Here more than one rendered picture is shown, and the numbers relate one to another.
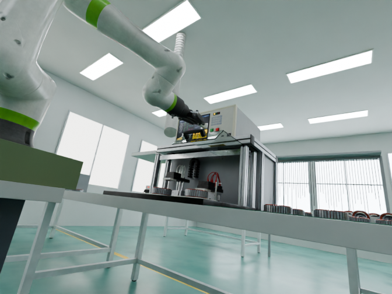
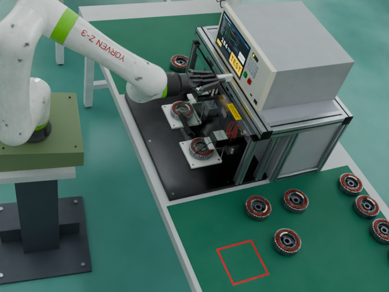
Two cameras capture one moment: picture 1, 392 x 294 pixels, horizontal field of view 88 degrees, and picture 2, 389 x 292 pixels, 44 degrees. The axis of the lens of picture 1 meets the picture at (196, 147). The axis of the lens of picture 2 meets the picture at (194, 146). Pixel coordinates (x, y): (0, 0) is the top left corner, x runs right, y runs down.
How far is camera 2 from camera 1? 1.75 m
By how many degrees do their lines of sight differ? 65
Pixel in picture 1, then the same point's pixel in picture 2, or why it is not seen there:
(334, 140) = not seen: outside the picture
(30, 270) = (88, 83)
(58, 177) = (70, 162)
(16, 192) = (50, 178)
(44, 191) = (64, 175)
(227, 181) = not seen: hidden behind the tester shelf
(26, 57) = (26, 135)
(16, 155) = (43, 158)
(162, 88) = (141, 99)
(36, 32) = (25, 119)
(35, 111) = (43, 120)
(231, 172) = not seen: hidden behind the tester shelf
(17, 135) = (39, 136)
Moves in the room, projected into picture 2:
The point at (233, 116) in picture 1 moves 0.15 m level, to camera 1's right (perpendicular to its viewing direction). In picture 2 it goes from (265, 85) to (301, 102)
